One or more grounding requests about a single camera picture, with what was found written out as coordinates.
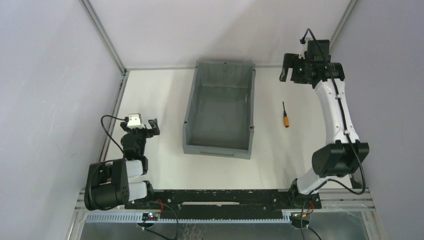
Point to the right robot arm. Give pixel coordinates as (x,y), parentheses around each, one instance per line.
(343,152)

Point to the right corner aluminium post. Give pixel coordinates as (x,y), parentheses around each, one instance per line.
(349,10)

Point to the corner aluminium post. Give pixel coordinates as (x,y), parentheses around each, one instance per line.
(349,10)
(103,35)

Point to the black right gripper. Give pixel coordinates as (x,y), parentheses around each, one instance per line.
(288,66)

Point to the orange handled screwdriver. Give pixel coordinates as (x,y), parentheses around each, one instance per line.
(286,122)

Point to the left controller board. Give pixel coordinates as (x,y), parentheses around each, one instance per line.
(150,216)

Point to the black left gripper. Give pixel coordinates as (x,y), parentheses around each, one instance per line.
(143,131)

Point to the controller board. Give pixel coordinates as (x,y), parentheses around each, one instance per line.
(299,221)
(150,216)

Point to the grey plastic storage bin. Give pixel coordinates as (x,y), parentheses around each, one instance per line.
(219,119)

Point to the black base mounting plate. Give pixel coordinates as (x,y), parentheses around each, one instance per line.
(223,205)

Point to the left corner aluminium post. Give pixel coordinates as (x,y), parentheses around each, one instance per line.
(103,35)

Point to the left aluminium frame rail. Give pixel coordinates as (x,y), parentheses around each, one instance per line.
(110,123)

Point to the right controller board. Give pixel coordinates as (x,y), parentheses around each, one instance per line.
(299,221)

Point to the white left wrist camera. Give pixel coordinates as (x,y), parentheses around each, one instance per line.
(135,121)

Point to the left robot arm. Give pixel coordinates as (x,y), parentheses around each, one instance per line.
(109,184)

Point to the front aluminium frame rails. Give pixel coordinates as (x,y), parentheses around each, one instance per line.
(332,200)

